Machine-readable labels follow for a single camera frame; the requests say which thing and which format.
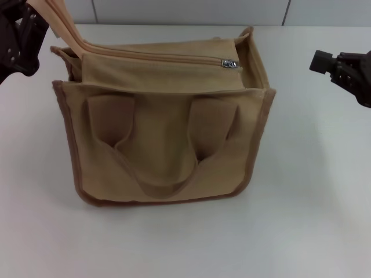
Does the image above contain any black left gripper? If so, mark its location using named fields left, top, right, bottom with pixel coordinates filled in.
left=0, top=0, right=50, bottom=85

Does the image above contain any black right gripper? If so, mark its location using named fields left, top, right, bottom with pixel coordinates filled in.
left=308, top=49, right=371, bottom=109

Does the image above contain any silver metal zipper pull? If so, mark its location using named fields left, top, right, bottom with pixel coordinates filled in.
left=221, top=58, right=241, bottom=70

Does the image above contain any khaki canvas food bag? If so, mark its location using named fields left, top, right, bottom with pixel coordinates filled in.
left=24, top=0, right=277, bottom=207

